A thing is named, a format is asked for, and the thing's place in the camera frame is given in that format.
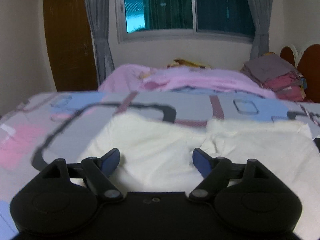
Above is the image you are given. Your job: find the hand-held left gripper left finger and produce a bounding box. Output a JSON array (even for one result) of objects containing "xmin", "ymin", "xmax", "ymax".
[{"xmin": 37, "ymin": 148, "xmax": 123, "ymax": 201}]

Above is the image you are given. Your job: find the sliding glass window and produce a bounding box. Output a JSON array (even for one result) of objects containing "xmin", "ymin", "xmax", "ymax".
[{"xmin": 114, "ymin": 0, "xmax": 258, "ymax": 43}]

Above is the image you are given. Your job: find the pink blanket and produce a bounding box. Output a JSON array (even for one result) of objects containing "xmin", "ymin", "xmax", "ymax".
[{"xmin": 97, "ymin": 64, "xmax": 278, "ymax": 99}]

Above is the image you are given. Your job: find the grey folded cloth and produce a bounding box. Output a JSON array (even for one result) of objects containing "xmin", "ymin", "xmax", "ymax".
[{"xmin": 241, "ymin": 54, "xmax": 297, "ymax": 84}]

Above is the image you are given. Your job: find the yellow patterned cloth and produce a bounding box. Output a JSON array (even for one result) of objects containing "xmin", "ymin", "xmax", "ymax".
[{"xmin": 167, "ymin": 58, "xmax": 212, "ymax": 69}]

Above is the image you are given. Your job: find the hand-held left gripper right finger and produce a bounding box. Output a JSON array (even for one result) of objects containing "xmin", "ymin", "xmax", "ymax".
[{"xmin": 189, "ymin": 148, "xmax": 275, "ymax": 201}]

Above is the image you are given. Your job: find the bed with patterned sheet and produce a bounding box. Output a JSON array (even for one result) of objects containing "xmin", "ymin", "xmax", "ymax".
[{"xmin": 0, "ymin": 90, "xmax": 320, "ymax": 232}]

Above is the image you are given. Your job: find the brown wooden door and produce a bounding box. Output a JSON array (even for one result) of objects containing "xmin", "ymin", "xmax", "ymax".
[{"xmin": 43, "ymin": 0, "xmax": 98, "ymax": 92}]

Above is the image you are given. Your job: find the brown and white headboard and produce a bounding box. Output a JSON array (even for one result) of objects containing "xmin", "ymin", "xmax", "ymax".
[{"xmin": 280, "ymin": 44, "xmax": 320, "ymax": 103}]

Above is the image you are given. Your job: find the multicoloured folded cloth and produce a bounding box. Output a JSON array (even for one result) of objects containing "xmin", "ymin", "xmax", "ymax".
[{"xmin": 298, "ymin": 72, "xmax": 308, "ymax": 93}]

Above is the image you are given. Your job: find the grey curtain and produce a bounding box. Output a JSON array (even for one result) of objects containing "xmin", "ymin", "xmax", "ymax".
[
  {"xmin": 82, "ymin": 0, "xmax": 116, "ymax": 85},
  {"xmin": 241, "ymin": 0, "xmax": 272, "ymax": 60}
]

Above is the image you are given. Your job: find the pink folded cloth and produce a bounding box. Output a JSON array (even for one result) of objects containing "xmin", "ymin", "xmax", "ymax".
[{"xmin": 262, "ymin": 72, "xmax": 304, "ymax": 92}]

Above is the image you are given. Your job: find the white puffer jacket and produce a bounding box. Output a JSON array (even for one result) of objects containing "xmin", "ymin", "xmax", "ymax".
[{"xmin": 77, "ymin": 110, "xmax": 320, "ymax": 233}]

